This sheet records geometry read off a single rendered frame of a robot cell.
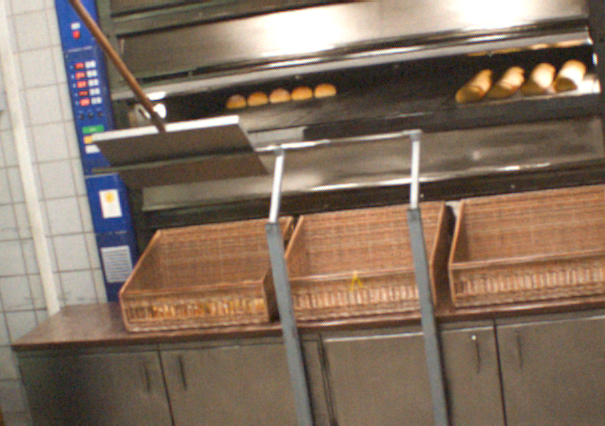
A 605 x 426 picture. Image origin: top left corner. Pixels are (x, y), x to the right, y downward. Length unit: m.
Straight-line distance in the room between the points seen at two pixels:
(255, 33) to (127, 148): 0.67
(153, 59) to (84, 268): 0.92
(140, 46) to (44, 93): 0.46
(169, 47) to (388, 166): 0.95
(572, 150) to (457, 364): 0.90
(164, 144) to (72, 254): 0.91
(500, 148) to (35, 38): 1.88
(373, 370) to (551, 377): 0.61
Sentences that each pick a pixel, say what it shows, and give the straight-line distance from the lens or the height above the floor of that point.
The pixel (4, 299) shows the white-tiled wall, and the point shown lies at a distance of 5.47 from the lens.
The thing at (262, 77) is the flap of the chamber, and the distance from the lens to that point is 4.67.
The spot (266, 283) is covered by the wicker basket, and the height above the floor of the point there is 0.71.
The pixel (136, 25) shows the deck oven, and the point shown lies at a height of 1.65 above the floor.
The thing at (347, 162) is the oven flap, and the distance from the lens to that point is 4.80.
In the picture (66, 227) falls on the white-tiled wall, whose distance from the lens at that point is 5.24.
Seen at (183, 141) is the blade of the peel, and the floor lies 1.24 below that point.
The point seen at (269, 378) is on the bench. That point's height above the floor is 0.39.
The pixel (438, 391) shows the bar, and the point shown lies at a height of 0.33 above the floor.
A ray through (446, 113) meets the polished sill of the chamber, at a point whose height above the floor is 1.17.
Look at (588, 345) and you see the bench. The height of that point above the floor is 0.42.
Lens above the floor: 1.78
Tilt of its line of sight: 11 degrees down
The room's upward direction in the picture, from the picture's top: 9 degrees counter-clockwise
